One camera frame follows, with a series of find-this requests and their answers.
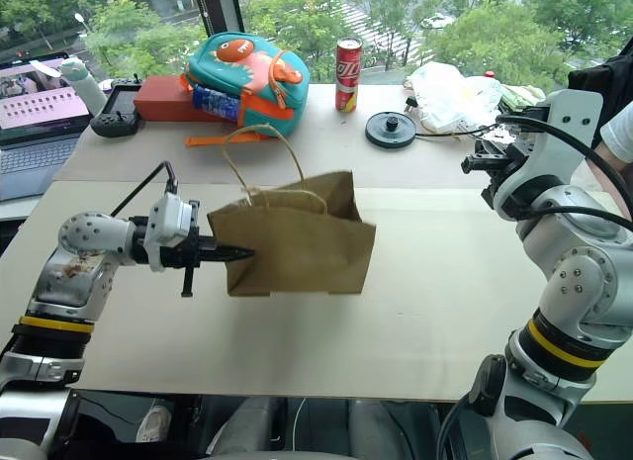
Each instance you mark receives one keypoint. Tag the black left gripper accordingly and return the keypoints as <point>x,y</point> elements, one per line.
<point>180,257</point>

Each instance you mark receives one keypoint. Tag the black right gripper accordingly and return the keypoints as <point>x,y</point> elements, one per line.
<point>499,158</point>

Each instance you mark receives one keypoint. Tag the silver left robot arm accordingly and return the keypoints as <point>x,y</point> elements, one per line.
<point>74,262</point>

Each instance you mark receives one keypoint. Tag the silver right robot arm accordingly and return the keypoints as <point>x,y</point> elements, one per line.
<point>573,282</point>

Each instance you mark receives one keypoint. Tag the white plastic bag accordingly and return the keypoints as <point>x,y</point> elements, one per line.
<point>450,96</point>

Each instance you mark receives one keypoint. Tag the black fabric cloth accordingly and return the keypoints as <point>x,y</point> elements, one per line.
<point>603,79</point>

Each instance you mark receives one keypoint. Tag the green cloth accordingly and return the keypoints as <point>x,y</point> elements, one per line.
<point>519,96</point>

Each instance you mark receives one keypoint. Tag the black round kettle base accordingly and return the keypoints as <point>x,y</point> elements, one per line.
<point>390,131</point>

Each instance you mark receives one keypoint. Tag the person in white shirt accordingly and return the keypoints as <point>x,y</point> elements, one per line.
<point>618,128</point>

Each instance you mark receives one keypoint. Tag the orange-red cardboard box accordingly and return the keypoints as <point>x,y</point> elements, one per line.
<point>160,101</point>

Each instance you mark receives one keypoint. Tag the red drink can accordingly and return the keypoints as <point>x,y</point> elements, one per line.
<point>348,74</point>

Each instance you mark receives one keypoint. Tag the black handheld remote controller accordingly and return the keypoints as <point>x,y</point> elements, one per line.
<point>116,114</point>

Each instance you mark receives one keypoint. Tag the white sneaker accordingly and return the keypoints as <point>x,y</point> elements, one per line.
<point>154,423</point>

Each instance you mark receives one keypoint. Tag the teal dinosaur kids backpack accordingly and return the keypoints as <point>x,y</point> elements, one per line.
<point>247,69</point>

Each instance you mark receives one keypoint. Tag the white bottle with teal cap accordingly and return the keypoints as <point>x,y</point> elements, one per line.
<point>86,89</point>

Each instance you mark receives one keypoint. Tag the open grey laptop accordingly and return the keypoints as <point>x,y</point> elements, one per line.
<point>34,133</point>

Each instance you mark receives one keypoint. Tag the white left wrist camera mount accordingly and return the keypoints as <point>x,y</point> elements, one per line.
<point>170,222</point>

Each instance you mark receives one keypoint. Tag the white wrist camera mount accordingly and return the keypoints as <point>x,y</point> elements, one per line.
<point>573,128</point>
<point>170,222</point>

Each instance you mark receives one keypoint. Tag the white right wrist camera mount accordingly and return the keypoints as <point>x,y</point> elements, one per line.
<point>573,128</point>

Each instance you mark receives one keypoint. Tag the black window frame pillar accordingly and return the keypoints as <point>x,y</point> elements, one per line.
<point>217,7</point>

